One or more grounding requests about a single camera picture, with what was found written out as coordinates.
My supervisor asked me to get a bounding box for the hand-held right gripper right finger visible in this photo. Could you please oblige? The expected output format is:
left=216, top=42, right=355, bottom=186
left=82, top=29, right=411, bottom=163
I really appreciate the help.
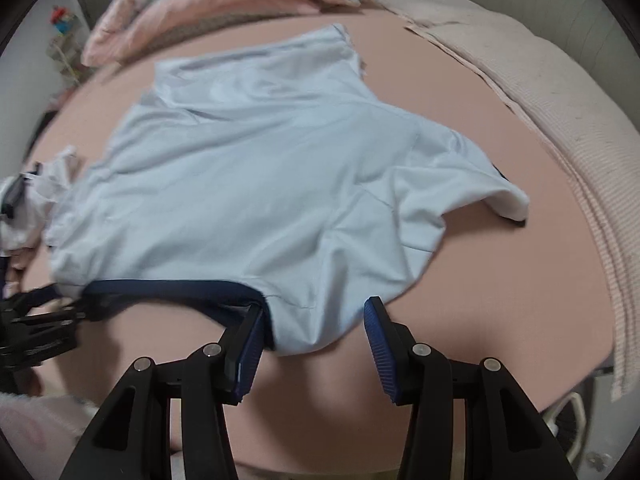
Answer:
left=363, top=295, right=567, bottom=480

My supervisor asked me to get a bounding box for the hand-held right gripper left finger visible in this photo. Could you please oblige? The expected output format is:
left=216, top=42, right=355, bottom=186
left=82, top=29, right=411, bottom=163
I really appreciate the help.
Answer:
left=59, top=304, right=266, bottom=480

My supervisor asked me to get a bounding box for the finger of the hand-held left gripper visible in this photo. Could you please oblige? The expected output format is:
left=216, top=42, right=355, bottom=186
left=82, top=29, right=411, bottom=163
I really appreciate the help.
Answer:
left=20, top=284, right=98, bottom=323

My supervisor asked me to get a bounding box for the white garment with navy collar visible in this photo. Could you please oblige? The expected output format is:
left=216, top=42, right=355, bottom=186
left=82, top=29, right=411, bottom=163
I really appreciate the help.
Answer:
left=0, top=146, right=85, bottom=261

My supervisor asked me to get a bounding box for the light blue navy-trimmed shirt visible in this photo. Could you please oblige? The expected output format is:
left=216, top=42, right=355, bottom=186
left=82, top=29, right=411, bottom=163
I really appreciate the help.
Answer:
left=44, top=22, right=531, bottom=358

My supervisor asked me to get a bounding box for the bed with pink sheet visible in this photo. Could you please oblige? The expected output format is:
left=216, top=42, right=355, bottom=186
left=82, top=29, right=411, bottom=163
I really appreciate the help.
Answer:
left=20, top=2, right=618, bottom=471

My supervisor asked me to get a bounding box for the white floor fan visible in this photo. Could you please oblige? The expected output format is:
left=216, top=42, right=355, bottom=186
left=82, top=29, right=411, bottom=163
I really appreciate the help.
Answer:
left=541, top=391, right=621, bottom=480

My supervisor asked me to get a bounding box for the white shelf rack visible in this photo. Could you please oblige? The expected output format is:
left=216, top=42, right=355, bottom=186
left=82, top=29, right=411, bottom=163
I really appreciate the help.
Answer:
left=46, top=35, right=85, bottom=88

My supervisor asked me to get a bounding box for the colourful toys bundle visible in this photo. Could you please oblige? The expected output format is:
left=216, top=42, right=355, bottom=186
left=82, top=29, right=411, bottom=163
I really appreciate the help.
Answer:
left=49, top=5, right=77, bottom=36

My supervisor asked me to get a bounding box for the pale pink textured pillow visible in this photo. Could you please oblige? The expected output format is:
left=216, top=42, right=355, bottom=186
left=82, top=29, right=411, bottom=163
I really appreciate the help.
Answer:
left=362, top=0, right=506, bottom=31
left=405, top=19, right=640, bottom=402

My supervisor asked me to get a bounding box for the folded pink checked quilt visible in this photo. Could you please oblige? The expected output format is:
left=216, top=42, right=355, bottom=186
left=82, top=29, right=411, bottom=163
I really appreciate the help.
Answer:
left=81, top=0, right=372, bottom=67

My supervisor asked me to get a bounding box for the grey padded headboard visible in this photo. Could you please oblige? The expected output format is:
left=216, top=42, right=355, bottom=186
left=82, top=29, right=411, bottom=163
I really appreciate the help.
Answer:
left=427, top=0, right=640, bottom=138

